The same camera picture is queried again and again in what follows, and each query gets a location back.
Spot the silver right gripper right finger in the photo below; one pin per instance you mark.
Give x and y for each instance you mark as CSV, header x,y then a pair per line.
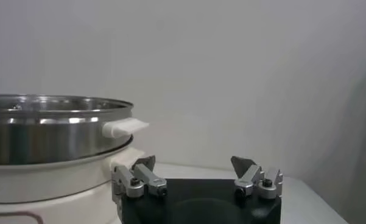
x,y
251,178

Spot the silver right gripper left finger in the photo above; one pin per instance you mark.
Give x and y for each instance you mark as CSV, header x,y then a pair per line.
x,y
146,178

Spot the stainless steel steamer basket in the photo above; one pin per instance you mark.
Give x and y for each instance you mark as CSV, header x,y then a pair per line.
x,y
48,140

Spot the white electric cooker base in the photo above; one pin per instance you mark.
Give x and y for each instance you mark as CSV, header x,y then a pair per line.
x,y
48,185

